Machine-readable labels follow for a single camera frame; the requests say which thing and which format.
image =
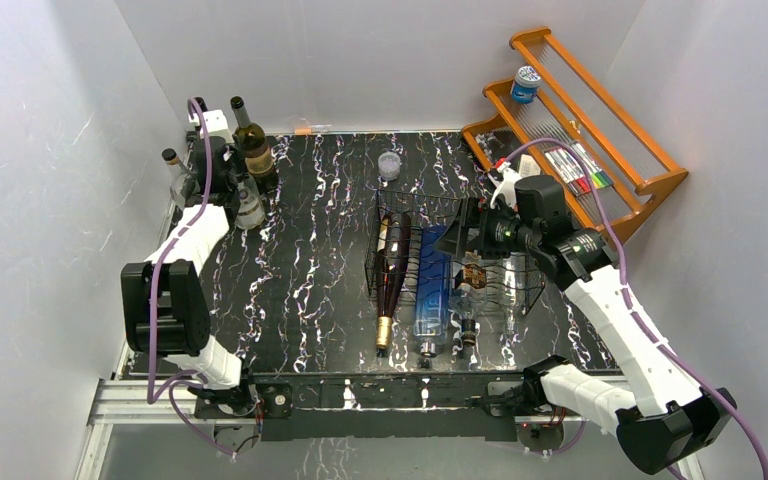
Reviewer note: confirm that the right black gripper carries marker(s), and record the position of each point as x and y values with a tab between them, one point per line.
473	213

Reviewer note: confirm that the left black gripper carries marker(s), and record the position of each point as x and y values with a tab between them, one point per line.
235	154

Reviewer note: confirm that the green silver-foil wine bottle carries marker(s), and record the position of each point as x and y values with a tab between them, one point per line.
252	141

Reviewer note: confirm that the clear bottle white gold label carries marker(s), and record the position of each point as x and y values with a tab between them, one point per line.
180	175

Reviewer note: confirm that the dark green white-label wine bottle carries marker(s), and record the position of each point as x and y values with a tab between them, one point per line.
197	112

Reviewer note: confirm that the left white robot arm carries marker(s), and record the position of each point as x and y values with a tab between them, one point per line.
166	315

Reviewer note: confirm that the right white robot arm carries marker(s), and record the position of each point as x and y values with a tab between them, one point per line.
663	414

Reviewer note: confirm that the clear bottle black gold label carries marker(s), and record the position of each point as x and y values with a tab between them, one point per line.
470	300

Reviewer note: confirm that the orange wooden shelf rack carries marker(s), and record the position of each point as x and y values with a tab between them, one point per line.
608	164

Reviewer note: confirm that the blue clear glass bottle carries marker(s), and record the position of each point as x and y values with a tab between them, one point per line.
432	300

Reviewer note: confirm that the dark red gold-foil wine bottle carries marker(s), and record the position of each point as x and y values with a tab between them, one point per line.
390	267

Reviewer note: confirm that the white small box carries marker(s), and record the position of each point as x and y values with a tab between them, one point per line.
528	166

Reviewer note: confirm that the blue white lidded jar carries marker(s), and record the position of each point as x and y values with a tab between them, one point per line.
525	85

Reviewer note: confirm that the small clear plastic cup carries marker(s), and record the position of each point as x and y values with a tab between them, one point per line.
389	166

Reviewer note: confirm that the black wire wine rack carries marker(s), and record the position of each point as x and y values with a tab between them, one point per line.
424	211

